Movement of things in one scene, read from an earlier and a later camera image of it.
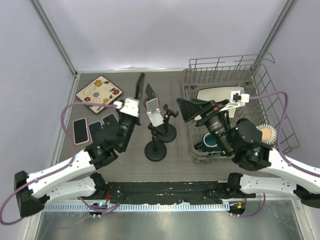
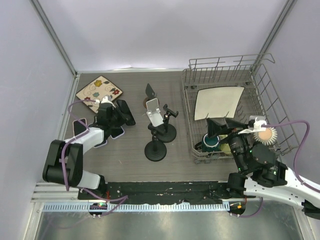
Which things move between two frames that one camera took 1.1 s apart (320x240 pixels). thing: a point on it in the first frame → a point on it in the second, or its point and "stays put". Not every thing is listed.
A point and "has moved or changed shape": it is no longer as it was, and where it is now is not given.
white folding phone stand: [153, 112] stays put
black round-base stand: [171, 133] stays put
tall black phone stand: [155, 150] stays put
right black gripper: [189, 110] → [214, 128]
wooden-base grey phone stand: [150, 95] stays put
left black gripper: [138, 122] → [117, 110]
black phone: [138, 94] has moved or changed shape
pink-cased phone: [80, 131] stays put
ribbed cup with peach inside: [269, 133] stays put
